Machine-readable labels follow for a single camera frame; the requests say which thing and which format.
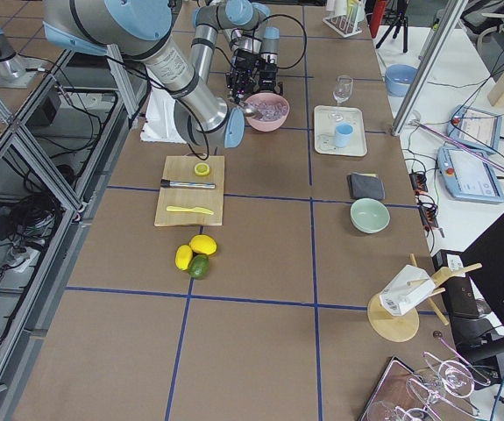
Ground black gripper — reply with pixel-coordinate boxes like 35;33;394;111
258;61;284;96
225;48;260;103

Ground metal ice scoop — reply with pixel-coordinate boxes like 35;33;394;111
238;100;263;119

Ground pink bowl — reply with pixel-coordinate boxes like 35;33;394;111
246;92;290;132

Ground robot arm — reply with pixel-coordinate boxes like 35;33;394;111
225;26;283;103
43;1;271;148

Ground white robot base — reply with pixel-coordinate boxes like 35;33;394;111
140;88;186;144

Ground small blue cup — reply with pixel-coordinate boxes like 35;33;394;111
334;123;353;148

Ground white serving tray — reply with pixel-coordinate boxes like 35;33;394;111
314;105;367;157

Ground clear wine glass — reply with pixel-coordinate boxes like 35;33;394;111
330;75;353;122

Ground wooden cutting board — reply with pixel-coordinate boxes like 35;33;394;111
154;155;225;227

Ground large blue bowl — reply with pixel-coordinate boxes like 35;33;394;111
385;64;418;97

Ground yellow plastic knife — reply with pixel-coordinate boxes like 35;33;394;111
166;205;215;215

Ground grey yellow cloth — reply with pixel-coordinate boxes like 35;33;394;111
347;173;386;201

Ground black tripod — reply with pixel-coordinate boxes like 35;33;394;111
375;0;410;53

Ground yellow lemon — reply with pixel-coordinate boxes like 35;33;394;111
174;244;194;271
188;234;217;255

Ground green bowl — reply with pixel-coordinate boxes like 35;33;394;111
350;198;391;234

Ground green lime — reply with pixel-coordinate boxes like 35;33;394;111
188;254;209;279

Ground blue teach pendant far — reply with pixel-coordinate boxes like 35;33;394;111
446;105;502;154

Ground blue teach pendant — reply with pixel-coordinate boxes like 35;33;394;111
446;105;502;154
437;146;504;203

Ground blue teach pendant near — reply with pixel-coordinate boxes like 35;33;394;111
437;146;504;203

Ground wooden paper towel stand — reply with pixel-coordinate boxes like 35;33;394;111
367;254;482;343

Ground hanging wine glasses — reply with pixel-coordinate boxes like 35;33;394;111
359;331;492;420

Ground white wire cup rack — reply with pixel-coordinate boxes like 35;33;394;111
323;0;366;38

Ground aluminium frame post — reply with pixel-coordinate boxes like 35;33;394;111
391;0;468;136

